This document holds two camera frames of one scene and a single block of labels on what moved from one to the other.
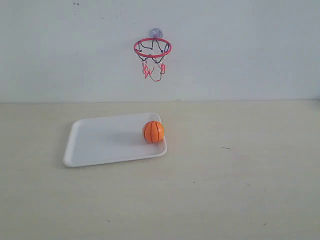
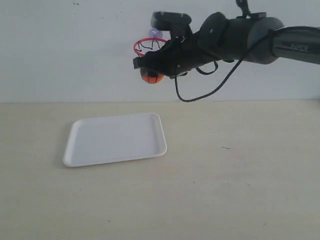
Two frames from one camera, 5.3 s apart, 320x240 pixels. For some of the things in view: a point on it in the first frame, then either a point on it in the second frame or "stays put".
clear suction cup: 155,33 stays put
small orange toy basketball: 153,131 → 153,80
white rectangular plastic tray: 99,140 stays put
